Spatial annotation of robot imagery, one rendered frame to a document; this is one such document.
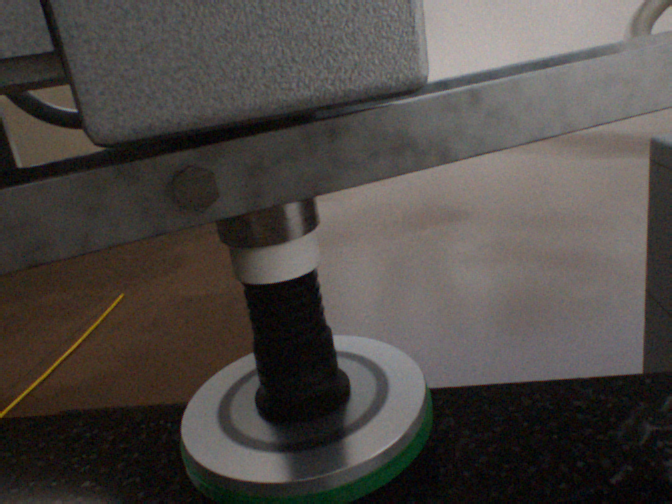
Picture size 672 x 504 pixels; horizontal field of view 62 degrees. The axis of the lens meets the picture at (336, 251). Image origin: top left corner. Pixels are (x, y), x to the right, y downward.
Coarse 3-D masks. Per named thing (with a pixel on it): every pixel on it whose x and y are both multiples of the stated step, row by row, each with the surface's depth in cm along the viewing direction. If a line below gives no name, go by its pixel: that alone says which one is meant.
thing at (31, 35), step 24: (0, 0) 27; (24, 0) 27; (0, 24) 27; (24, 24) 27; (48, 24) 28; (0, 48) 27; (24, 48) 27; (48, 48) 28; (0, 72) 28; (24, 72) 29; (48, 72) 29; (0, 120) 43; (0, 144) 43; (0, 168) 44
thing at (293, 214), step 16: (272, 208) 39; (288, 208) 40; (304, 208) 41; (224, 224) 41; (240, 224) 40; (256, 224) 40; (272, 224) 40; (288, 224) 40; (304, 224) 41; (224, 240) 42; (240, 240) 40; (256, 240) 40; (272, 240) 40; (288, 240) 41
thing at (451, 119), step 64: (512, 64) 52; (576, 64) 41; (640, 64) 43; (320, 128) 37; (384, 128) 38; (448, 128) 39; (512, 128) 41; (576, 128) 43; (0, 192) 32; (64, 192) 33; (128, 192) 34; (192, 192) 34; (256, 192) 37; (320, 192) 38; (0, 256) 33; (64, 256) 34
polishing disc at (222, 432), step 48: (336, 336) 58; (240, 384) 52; (384, 384) 48; (192, 432) 46; (240, 432) 45; (288, 432) 44; (336, 432) 43; (384, 432) 42; (240, 480) 40; (288, 480) 39; (336, 480) 39
